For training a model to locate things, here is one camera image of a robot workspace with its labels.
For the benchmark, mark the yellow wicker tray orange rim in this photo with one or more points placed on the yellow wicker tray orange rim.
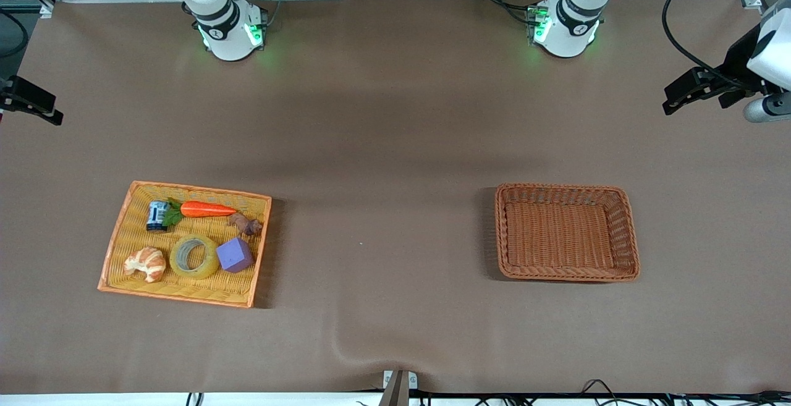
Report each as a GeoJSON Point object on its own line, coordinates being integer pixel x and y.
{"type": "Point", "coordinates": [185, 288]}

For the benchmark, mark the brown wicker basket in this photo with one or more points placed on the brown wicker basket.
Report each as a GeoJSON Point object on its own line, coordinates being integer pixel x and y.
{"type": "Point", "coordinates": [562, 233]}

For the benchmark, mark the orange toy carrot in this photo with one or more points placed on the orange toy carrot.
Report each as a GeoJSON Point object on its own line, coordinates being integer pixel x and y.
{"type": "Point", "coordinates": [207, 209]}

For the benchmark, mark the yellow tape roll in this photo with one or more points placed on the yellow tape roll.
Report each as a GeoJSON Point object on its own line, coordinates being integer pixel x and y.
{"type": "Point", "coordinates": [210, 264]}

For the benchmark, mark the purple cube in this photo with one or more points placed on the purple cube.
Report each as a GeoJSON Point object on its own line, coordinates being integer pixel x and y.
{"type": "Point", "coordinates": [235, 256]}

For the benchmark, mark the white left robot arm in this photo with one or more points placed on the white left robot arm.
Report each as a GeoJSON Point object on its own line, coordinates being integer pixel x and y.
{"type": "Point", "coordinates": [565, 32]}

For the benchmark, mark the small blue white can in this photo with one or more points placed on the small blue white can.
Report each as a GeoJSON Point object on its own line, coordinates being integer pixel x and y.
{"type": "Point", "coordinates": [157, 215]}

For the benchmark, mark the brown toy animal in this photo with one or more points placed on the brown toy animal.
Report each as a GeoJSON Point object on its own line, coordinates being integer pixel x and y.
{"type": "Point", "coordinates": [247, 225]}

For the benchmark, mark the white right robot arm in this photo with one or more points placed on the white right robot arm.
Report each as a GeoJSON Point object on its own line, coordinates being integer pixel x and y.
{"type": "Point", "coordinates": [228, 35]}

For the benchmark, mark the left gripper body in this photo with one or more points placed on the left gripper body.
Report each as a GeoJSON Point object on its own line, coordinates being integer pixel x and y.
{"type": "Point", "coordinates": [736, 62]}

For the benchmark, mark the metal table bracket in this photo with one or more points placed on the metal table bracket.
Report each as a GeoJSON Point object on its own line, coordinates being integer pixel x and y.
{"type": "Point", "coordinates": [398, 390]}

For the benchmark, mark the toy croissant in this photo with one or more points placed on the toy croissant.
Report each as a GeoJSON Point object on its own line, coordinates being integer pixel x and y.
{"type": "Point", "coordinates": [145, 262]}

